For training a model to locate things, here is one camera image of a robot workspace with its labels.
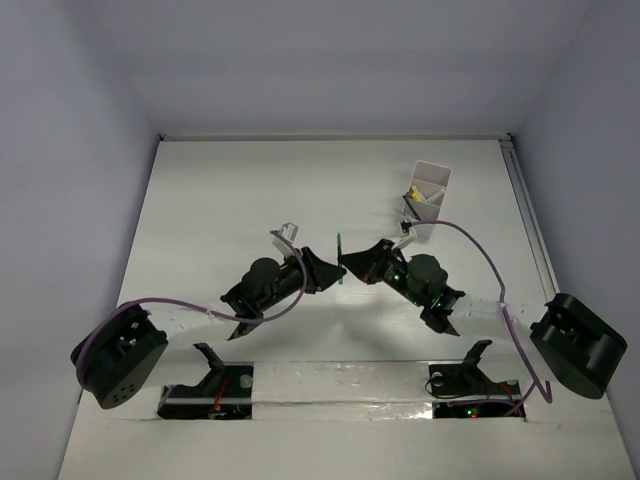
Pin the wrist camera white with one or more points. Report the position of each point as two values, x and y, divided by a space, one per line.
408 233
284 240

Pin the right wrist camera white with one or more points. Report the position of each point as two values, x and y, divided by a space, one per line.
408 233

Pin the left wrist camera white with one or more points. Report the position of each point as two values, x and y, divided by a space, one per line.
284 240

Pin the dark green capped pen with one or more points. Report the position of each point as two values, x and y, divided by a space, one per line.
339 256

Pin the aluminium rail right edge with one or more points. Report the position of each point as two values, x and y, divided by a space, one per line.
528 216

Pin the white marker pale yellow cap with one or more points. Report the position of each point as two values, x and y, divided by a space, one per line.
415 194

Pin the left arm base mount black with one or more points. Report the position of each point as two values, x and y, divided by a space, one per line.
224 393

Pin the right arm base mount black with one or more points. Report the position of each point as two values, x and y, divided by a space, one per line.
461 390

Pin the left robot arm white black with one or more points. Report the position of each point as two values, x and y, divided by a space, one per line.
114 361

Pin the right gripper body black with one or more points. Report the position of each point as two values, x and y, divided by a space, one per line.
389 267

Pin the white divided organizer box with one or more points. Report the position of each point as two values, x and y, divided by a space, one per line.
424 196

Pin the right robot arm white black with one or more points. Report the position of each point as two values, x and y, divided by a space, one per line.
580 349

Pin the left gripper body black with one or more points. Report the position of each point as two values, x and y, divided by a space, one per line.
310 269

